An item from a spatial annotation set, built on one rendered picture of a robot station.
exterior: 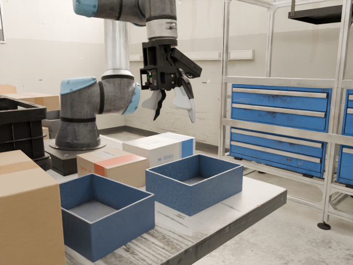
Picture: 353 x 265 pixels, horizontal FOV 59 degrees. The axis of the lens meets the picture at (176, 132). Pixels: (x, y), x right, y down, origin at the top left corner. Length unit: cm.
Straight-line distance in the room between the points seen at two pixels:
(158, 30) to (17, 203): 49
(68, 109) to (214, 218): 61
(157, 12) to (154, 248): 50
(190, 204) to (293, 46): 258
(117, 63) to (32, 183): 72
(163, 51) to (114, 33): 41
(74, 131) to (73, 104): 9
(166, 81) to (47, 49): 366
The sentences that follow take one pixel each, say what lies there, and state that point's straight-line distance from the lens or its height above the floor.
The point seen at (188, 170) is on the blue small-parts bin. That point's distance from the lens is 87.
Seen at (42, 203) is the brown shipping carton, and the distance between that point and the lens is 46.
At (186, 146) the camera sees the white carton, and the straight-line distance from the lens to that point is 98.
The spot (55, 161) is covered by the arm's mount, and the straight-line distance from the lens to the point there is 101.
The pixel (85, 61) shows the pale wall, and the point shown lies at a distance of 456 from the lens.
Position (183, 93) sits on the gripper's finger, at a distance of 75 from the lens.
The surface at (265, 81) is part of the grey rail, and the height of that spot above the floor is 91.
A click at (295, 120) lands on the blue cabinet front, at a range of 219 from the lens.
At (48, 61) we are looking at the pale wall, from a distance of 433.
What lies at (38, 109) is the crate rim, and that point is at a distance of 70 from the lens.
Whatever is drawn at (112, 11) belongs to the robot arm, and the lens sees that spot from 84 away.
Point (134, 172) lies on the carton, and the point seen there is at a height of 75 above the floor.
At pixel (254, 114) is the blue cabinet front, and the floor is 67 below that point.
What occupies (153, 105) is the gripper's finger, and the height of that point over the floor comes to 91.
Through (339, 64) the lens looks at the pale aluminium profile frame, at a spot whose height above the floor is 102.
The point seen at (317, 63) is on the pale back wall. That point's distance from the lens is 304.
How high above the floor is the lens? 102
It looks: 12 degrees down
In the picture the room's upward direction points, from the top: straight up
